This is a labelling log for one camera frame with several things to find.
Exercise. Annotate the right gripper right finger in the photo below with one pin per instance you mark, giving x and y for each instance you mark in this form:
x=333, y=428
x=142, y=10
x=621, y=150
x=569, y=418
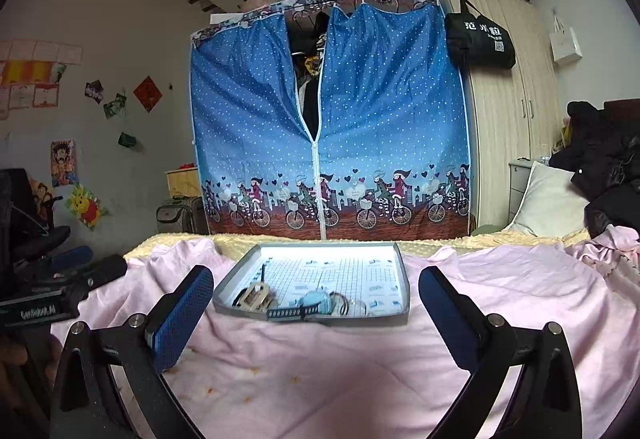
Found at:
x=544, y=402

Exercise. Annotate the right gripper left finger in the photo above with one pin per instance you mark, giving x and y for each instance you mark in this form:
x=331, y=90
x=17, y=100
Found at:
x=86, y=402

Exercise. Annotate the light blue kids watch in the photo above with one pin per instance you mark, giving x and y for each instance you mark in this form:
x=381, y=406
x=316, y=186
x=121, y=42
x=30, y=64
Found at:
x=309, y=305

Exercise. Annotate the left hand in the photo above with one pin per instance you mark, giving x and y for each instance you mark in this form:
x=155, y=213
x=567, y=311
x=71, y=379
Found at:
x=25, y=382

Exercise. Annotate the black office chair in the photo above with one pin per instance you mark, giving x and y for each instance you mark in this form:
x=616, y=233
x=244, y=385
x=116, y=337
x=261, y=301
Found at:
x=27, y=239

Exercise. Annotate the pink floral bedsheet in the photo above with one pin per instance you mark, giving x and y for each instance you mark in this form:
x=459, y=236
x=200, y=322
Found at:
x=240, y=378

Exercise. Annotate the cartoon character poster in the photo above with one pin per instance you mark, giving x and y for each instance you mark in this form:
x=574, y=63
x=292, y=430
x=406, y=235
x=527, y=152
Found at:
x=63, y=163

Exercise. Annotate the beige hair claw clip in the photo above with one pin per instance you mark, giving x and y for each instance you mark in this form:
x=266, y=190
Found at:
x=256, y=297

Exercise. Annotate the grey suitcase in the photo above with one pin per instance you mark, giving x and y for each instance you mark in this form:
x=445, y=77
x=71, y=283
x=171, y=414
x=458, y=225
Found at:
x=182, y=214

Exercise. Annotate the black stick hairpin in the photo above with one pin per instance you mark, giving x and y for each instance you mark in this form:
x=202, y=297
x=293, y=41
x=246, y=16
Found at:
x=262, y=272

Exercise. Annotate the yellow storage box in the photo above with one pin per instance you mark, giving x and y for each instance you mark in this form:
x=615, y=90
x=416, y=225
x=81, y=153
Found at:
x=183, y=182

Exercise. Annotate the yellow blanket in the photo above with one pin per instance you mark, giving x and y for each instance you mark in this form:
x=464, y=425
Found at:
x=234, y=246

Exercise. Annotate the white pillow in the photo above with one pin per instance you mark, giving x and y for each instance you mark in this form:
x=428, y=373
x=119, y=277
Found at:
x=551, y=205

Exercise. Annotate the grey tray with grid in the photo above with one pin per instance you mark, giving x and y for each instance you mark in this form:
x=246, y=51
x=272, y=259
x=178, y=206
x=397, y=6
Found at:
x=367, y=282

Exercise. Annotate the grey bedside drawer cabinet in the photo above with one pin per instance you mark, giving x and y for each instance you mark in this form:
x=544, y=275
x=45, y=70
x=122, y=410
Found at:
x=519, y=171

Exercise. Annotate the black clothes pile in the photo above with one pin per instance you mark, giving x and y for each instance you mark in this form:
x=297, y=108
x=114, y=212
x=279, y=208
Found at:
x=602, y=154

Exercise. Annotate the wooden wardrobe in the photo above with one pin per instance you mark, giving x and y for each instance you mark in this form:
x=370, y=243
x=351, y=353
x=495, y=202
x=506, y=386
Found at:
x=513, y=113

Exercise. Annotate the blue fabric wardrobe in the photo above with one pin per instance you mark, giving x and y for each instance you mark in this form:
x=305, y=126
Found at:
x=331, y=119

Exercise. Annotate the white paper bag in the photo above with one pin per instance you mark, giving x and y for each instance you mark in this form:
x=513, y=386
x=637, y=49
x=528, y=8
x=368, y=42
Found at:
x=564, y=44

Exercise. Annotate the black tote bag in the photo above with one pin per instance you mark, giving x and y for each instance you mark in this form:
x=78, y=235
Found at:
x=473, y=39

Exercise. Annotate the yellow bear wall sticker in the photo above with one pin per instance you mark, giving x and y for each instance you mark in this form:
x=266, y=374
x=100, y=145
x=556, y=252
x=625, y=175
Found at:
x=85, y=206

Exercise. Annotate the green wall object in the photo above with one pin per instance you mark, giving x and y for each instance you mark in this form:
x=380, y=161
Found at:
x=127, y=141

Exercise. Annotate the wall photo right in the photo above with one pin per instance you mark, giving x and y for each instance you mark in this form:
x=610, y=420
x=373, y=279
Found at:
x=115, y=106

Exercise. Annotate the wall photo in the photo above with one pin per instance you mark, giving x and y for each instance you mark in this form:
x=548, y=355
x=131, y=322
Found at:
x=115, y=106
x=94, y=90

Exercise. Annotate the wall photo left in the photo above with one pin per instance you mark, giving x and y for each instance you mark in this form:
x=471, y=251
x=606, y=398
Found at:
x=94, y=90

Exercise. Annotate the red diamond wall paper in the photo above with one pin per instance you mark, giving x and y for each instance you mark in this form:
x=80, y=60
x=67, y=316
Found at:
x=148, y=94

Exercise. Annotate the child drawing on wall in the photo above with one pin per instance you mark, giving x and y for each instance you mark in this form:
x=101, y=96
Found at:
x=32, y=71

